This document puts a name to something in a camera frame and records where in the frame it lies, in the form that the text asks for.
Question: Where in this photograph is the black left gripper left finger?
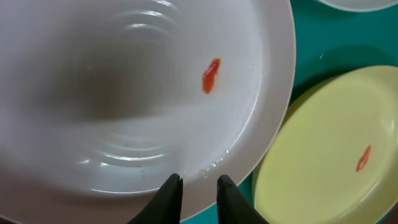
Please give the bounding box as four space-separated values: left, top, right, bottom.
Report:
128 174 183 224

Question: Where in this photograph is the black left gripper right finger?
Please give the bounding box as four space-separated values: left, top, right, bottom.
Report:
216 175 269 224

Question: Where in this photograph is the yellow-green plate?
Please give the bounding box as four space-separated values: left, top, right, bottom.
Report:
253 65 397 223

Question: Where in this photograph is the white plate with red stain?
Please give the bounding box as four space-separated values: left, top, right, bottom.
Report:
1 0 295 223

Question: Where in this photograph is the white plate far side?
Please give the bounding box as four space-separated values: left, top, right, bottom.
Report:
317 0 397 12

